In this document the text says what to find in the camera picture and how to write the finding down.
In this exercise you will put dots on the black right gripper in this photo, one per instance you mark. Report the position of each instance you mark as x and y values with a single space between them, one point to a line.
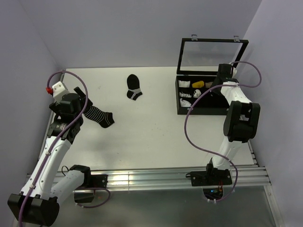
217 78

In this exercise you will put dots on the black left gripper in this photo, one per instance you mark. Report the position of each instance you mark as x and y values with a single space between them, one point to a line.
82 96

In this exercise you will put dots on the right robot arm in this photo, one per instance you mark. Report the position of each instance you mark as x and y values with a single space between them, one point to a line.
241 122

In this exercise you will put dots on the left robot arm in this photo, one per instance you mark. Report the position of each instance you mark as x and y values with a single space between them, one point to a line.
38 202

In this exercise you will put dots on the tan rolled sock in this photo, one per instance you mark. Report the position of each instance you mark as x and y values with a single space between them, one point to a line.
208 84

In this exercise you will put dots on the yellow rolled sock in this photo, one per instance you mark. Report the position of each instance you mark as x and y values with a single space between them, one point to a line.
198 84

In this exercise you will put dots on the glass box lid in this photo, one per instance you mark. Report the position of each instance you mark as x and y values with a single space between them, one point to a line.
202 56

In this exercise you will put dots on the black compartment storage box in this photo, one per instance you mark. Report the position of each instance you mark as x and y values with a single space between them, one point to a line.
210 104

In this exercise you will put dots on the white rolled sock top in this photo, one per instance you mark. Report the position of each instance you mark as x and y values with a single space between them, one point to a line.
184 84

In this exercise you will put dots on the white rolled sock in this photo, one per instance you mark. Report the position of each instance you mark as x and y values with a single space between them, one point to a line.
184 84
185 95
184 103

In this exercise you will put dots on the white rolled sock middle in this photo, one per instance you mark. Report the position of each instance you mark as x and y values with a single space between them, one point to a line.
185 95

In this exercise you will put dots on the white rolled sock bottom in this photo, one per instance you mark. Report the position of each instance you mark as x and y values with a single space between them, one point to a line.
184 103

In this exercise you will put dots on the black sock with striped cuff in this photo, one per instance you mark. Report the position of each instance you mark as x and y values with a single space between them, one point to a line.
134 90

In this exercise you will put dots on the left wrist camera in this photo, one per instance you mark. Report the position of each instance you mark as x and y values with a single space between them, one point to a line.
57 91

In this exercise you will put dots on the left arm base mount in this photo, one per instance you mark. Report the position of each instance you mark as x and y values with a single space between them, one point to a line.
86 193

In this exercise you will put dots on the aluminium frame rail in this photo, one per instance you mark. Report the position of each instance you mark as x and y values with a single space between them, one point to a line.
173 178

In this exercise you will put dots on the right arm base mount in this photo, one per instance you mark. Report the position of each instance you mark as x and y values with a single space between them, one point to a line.
211 177

